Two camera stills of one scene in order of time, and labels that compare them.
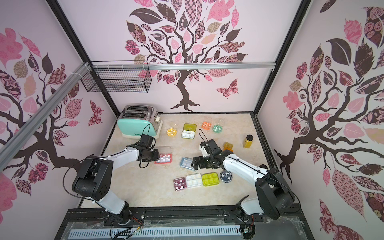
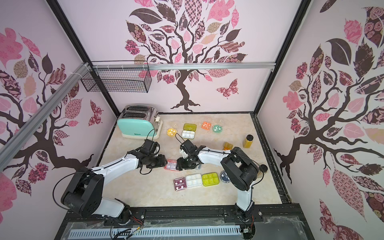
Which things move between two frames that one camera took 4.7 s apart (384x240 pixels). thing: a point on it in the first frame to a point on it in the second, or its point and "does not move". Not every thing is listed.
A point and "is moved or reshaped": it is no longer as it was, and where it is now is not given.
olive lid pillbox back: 189,130 does not move
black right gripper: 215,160 to 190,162
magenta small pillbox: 179,183 does not move
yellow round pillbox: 171,132 does not move
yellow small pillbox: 226,145 does not move
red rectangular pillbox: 165,158 is moved or reshaped
